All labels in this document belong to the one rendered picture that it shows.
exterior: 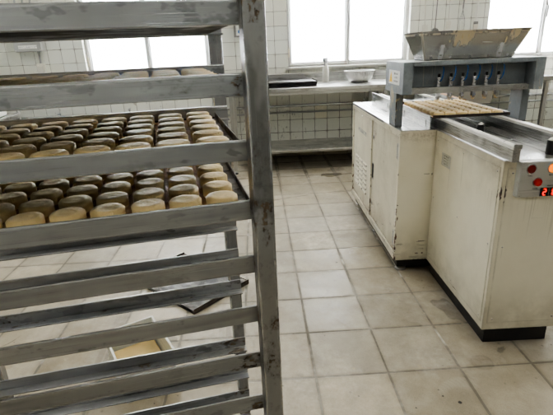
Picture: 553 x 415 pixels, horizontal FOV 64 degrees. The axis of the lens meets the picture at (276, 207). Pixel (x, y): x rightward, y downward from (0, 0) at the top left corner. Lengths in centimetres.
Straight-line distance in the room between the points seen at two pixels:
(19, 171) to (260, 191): 31
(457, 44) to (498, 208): 96
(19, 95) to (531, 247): 186
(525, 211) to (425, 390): 80
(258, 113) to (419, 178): 199
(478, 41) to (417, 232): 104
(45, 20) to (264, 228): 38
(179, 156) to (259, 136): 11
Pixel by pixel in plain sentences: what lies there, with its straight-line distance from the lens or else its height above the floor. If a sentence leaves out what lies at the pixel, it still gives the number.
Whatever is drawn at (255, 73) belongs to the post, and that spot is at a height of 125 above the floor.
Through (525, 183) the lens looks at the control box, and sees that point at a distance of 191.
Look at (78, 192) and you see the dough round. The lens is 81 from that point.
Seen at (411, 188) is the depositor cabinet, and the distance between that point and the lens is 253.
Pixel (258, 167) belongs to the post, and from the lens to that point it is 61.
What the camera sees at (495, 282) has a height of 32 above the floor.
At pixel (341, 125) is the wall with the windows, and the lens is 553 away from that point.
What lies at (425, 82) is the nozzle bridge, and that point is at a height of 107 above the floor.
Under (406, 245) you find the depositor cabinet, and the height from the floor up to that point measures 18.
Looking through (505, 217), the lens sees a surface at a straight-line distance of 196.
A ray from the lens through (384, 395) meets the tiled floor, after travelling 190.
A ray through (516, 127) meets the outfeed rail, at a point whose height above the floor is 87.
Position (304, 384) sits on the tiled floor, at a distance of 192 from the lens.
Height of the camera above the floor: 128
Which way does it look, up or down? 20 degrees down
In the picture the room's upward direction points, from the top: 2 degrees counter-clockwise
